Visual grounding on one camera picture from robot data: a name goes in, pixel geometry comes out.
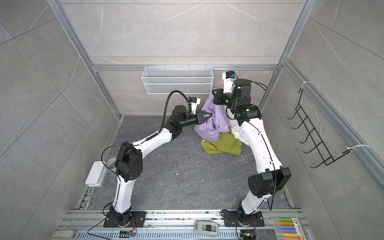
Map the purple cloth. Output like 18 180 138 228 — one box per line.
194 94 230 142

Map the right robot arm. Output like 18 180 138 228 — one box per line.
212 77 292 226

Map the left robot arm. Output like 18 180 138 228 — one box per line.
107 105 213 227

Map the green cloth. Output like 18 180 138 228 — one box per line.
201 132 243 155

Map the white cloth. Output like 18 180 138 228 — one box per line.
230 127 250 146

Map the grey handheld controller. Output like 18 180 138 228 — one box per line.
194 220 219 237

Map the white power box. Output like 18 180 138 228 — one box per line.
85 161 107 188

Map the pack of coloured markers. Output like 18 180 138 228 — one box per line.
272 217 309 240

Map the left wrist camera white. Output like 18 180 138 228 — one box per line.
188 97 201 115

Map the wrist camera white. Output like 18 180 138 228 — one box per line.
188 97 201 115
222 71 236 94

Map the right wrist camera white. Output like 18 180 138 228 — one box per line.
222 71 236 94

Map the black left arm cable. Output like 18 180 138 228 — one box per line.
158 89 190 134

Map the white wire mesh basket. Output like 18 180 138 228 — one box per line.
142 67 214 95

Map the black wire hook rack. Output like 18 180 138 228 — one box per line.
287 89 353 169

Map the white device on rail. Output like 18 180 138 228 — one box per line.
51 230 79 240

